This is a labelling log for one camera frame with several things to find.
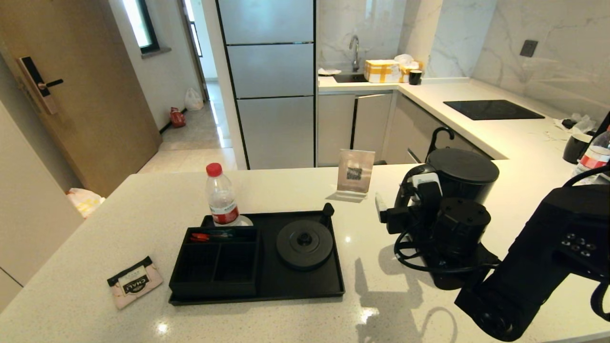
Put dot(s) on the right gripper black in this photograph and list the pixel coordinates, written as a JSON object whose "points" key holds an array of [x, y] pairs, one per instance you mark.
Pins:
{"points": [[419, 224]]}

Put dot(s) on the beige cabinet panel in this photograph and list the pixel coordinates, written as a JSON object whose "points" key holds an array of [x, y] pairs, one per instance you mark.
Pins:
{"points": [[28, 224]]}

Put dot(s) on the grey wall outlet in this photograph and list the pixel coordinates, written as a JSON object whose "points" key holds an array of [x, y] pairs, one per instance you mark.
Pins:
{"points": [[528, 48]]}

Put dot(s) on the window with dark frame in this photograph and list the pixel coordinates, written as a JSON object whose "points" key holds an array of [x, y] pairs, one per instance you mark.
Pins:
{"points": [[138, 24]]}

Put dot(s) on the white crumpled tissue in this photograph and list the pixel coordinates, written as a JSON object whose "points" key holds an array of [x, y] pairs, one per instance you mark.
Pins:
{"points": [[403, 59]]}

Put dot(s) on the teal sachet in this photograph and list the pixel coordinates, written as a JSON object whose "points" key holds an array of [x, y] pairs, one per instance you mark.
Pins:
{"points": [[223, 234]]}

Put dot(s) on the large yellow taped cardboard box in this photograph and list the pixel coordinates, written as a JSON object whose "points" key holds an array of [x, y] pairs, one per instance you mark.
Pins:
{"points": [[381, 71]]}

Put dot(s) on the white yellow plastic bag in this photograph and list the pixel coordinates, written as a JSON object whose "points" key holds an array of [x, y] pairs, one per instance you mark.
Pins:
{"points": [[86, 201]]}

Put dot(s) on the white round coaster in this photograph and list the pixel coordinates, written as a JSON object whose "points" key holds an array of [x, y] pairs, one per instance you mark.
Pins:
{"points": [[246, 221]]}

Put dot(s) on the crumpled clear plastic wrap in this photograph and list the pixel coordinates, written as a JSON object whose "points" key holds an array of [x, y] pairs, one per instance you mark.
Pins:
{"points": [[580, 123]]}

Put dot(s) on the black compartment organizer box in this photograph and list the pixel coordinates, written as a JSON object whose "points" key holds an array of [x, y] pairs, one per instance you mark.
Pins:
{"points": [[236, 267]]}

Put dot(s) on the water bottle on tray red cap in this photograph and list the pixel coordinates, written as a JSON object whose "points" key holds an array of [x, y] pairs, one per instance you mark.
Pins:
{"points": [[221, 200]]}

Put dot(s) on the small black cup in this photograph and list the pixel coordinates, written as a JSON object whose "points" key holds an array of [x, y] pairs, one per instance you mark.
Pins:
{"points": [[415, 77]]}

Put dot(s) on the white dish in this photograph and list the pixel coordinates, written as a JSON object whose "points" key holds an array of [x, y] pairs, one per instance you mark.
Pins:
{"points": [[329, 72]]}

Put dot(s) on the kitchen sink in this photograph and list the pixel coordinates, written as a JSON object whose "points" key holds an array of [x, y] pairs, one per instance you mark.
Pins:
{"points": [[349, 78]]}

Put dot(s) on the acrylic QR code sign stand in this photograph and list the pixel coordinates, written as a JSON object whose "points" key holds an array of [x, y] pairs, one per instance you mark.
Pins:
{"points": [[355, 171]]}

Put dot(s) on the black induction cooktop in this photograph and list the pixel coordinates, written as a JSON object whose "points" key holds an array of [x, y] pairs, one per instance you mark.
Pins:
{"points": [[492, 109]]}

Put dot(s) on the water bottle with red label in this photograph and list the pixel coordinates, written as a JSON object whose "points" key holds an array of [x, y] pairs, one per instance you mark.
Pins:
{"points": [[593, 157]]}

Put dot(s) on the black round kettle base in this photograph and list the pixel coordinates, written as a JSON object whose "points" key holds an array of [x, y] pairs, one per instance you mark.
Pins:
{"points": [[305, 247]]}

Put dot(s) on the silver refrigerator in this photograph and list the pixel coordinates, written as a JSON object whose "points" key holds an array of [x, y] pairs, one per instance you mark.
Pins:
{"points": [[271, 71]]}

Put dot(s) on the grey kitchen base cabinets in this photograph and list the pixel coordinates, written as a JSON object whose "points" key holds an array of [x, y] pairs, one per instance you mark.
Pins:
{"points": [[371, 128]]}

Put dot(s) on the chrome faucet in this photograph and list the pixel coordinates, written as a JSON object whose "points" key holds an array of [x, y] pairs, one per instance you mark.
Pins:
{"points": [[355, 50]]}

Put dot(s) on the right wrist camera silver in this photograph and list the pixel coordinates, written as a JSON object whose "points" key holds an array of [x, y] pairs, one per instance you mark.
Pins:
{"points": [[426, 183]]}

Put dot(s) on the red sachet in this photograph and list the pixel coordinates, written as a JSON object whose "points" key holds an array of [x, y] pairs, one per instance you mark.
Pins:
{"points": [[201, 236]]}

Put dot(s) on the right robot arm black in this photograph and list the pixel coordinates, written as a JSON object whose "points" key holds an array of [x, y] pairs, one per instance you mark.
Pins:
{"points": [[533, 267]]}

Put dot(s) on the pink CHALI tea bag packet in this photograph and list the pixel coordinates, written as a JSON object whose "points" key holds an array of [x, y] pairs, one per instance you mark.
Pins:
{"points": [[136, 283]]}

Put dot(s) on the black electric kettle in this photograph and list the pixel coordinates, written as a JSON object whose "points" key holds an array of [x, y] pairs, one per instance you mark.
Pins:
{"points": [[462, 174]]}

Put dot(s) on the red bag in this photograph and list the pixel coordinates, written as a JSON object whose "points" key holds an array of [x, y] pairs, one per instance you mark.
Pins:
{"points": [[177, 118]]}

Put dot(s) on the black serving tray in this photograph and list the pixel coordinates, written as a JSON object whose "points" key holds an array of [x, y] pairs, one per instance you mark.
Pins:
{"points": [[305, 286]]}

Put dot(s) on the black mug with white inside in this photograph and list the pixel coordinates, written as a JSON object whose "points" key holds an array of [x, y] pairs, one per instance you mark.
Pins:
{"points": [[574, 149]]}

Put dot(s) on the brown wooden door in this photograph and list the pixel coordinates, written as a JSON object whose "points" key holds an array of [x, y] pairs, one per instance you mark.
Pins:
{"points": [[95, 119]]}

